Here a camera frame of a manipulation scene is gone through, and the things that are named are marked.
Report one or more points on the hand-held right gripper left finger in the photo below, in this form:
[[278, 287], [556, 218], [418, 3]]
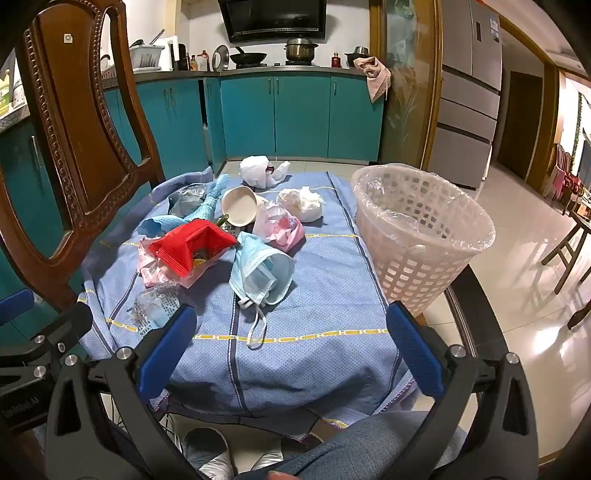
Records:
[[168, 341]]

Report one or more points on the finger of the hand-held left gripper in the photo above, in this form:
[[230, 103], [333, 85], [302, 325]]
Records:
[[64, 323], [14, 304]]

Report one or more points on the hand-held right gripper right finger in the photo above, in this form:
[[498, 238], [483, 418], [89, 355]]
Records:
[[413, 350]]

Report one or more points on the white plastic lattice basket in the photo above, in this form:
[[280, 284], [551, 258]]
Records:
[[415, 272]]

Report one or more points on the pink plastic bag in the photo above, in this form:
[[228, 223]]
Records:
[[277, 224]]

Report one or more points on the clear printed plastic wrapper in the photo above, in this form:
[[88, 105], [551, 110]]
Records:
[[154, 304]]

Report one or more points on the red snack packet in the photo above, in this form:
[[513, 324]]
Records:
[[184, 244]]

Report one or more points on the person's jeans leg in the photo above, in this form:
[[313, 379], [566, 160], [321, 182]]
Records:
[[369, 443]]

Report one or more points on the grey slipper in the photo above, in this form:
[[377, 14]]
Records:
[[207, 452], [268, 461]]

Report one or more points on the blue checked cloth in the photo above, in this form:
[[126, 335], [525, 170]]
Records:
[[300, 314]]

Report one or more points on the blue face mask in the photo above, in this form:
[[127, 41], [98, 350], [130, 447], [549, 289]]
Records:
[[258, 263]]

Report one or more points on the clear plastic bin liner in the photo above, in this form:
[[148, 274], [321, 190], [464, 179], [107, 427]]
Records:
[[415, 226]]

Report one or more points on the grey clear plastic bag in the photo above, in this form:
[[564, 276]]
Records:
[[184, 201]]

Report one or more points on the white paper cup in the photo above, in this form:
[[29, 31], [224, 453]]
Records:
[[238, 207]]

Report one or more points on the carved wooden chair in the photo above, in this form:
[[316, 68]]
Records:
[[83, 138]]

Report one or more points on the crumpled white tissue pile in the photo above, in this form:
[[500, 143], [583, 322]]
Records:
[[300, 203]]

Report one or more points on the white plastic bag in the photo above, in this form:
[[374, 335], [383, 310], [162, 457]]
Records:
[[254, 170]]

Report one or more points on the wooden stool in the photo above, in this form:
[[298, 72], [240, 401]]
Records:
[[570, 240]]

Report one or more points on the small crumpled white paper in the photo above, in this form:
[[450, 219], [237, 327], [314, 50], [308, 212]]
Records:
[[280, 170]]

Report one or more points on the pink chairs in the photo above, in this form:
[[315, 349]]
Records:
[[563, 170]]

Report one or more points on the wooden framed glass door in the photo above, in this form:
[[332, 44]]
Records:
[[406, 92]]

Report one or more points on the silver refrigerator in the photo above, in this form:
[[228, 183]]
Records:
[[466, 92]]

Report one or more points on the white dish rack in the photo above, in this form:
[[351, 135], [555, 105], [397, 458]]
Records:
[[145, 57]]

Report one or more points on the pink towel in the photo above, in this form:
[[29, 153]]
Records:
[[376, 74]]

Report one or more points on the brown sauce bottle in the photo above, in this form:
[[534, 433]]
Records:
[[203, 61]]

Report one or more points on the round pot lid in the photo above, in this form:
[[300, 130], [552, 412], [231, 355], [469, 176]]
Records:
[[220, 57]]

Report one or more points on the black wok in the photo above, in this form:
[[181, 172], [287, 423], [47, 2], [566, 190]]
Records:
[[247, 57]]

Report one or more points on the small red bottle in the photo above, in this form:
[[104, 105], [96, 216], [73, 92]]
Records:
[[335, 61]]

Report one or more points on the steel cooking pot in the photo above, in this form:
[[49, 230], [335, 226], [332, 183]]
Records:
[[300, 50]]

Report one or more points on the black range hood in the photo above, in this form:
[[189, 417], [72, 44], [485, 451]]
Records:
[[272, 18]]

